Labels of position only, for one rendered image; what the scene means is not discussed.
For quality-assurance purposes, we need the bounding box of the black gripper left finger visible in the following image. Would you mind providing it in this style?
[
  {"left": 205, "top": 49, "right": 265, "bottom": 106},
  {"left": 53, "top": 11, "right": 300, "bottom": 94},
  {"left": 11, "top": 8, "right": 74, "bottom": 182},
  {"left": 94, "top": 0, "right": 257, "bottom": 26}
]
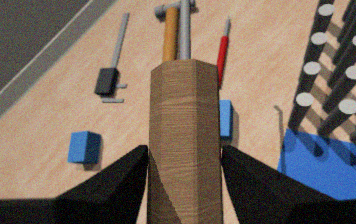
[{"left": 0, "top": 145, "right": 148, "bottom": 224}]

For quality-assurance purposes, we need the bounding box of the red cylinder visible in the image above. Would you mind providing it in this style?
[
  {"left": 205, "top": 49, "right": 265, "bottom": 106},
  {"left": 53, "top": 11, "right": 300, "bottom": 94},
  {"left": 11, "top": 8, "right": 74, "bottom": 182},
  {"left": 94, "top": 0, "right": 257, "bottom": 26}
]
[{"left": 216, "top": 15, "right": 230, "bottom": 88}]

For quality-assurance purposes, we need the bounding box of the blue rectangular block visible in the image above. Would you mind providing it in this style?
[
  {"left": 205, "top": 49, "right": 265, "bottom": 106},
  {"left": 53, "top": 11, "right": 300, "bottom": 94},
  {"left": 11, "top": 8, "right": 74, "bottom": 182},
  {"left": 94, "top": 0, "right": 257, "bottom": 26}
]
[
  {"left": 67, "top": 131, "right": 102, "bottom": 165},
  {"left": 220, "top": 100, "right": 233, "bottom": 141}
]

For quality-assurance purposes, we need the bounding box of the blue tape strip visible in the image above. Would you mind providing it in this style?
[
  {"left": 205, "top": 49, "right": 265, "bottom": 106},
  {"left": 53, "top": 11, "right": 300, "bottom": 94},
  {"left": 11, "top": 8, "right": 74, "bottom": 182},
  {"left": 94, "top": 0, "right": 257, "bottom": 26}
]
[{"left": 277, "top": 128, "right": 356, "bottom": 200}]

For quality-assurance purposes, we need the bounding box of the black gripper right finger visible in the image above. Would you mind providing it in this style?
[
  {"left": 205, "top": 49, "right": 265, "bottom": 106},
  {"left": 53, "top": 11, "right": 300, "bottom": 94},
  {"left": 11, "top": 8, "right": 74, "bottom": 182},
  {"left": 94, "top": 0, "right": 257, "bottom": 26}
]
[{"left": 221, "top": 145, "right": 356, "bottom": 224}]

